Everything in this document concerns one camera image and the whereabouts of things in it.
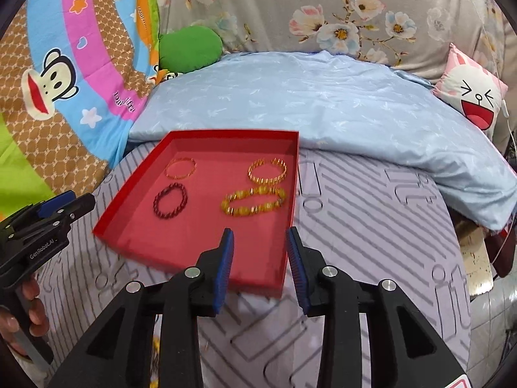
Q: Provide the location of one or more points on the green cushion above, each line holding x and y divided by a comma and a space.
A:
190, 48

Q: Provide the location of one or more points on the person's left hand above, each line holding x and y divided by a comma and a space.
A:
28, 311

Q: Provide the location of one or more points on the light blue quilt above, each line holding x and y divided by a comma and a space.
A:
323, 105

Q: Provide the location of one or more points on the grey floral sofa cover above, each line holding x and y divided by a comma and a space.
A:
323, 8

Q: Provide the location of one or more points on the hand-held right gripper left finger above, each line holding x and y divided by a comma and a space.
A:
224, 271

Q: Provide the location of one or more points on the pink cartoon face pillow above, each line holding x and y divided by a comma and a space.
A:
472, 89

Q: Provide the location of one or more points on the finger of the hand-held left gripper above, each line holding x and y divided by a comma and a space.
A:
76, 208
50, 206

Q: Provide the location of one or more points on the thin gold bangle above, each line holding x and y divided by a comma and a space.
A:
180, 168

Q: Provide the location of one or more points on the cartoon monkey printed blanket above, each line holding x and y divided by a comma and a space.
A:
68, 72

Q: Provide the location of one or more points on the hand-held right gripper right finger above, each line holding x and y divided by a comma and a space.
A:
296, 275

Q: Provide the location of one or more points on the red shallow box tray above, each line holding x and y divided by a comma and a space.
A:
210, 210

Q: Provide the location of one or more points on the grey striped patterned mat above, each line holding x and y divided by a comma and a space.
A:
371, 250

